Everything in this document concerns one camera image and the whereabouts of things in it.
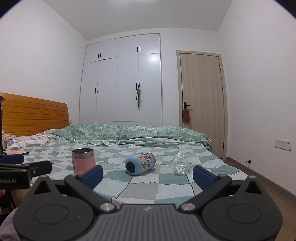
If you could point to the black door stopper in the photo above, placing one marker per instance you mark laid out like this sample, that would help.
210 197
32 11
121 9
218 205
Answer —
248 161

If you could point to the clear glass cup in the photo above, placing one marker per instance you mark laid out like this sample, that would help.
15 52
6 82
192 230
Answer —
180 165

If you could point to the purple floral pillow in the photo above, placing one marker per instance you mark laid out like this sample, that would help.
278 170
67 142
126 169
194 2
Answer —
25 140

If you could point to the person's left hand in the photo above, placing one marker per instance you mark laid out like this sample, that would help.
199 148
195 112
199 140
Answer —
1 193

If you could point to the blue cup with stickers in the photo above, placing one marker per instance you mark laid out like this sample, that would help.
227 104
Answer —
141 163

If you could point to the black stand pole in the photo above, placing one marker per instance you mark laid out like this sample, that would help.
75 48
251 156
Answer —
1 125

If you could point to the light wooden door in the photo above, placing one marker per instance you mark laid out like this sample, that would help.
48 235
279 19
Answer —
201 81

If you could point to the pink notebook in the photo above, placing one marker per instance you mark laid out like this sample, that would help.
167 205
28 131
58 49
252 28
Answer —
16 153

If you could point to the beige cloth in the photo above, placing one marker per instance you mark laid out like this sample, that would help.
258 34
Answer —
8 138

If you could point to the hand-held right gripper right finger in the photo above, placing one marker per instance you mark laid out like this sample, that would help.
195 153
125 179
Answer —
203 177

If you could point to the wooden bed headboard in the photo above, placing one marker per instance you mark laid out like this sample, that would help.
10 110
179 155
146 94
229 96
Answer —
34 115

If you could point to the white wall socket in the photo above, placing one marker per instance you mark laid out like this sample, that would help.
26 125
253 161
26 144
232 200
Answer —
283 144

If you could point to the pink cup with steel rim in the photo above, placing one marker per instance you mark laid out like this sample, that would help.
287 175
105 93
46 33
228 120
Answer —
83 163

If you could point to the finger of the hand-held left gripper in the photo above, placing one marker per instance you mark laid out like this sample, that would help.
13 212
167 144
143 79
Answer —
42 167
11 159

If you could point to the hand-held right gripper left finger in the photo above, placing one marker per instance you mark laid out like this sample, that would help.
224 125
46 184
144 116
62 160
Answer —
93 176

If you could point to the green floral quilt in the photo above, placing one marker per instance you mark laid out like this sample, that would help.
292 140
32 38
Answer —
115 133

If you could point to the green hanging ornament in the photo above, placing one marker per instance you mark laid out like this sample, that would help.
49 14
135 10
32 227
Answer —
138 97

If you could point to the brown cloth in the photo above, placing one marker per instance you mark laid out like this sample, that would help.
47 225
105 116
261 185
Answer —
186 115

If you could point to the white wardrobe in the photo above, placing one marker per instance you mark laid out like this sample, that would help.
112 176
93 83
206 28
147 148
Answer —
127 74

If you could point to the green checkered bed sheet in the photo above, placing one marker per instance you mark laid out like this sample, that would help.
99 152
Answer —
143 185

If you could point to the person's lilac clothing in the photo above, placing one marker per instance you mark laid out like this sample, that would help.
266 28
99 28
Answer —
8 228

